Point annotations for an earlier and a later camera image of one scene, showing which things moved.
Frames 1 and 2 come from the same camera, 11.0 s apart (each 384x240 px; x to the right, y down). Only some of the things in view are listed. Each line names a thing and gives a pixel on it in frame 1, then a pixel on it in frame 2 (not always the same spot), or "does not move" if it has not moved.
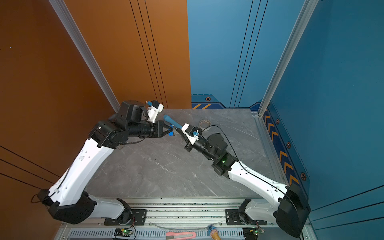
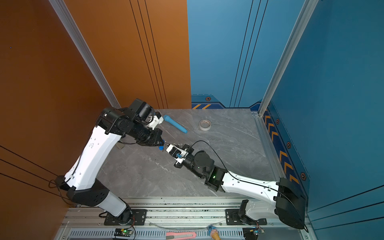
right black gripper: (190, 147) to (190, 149)
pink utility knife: (175, 235) does not move
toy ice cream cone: (215, 235) does not move
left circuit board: (125, 232) does not move
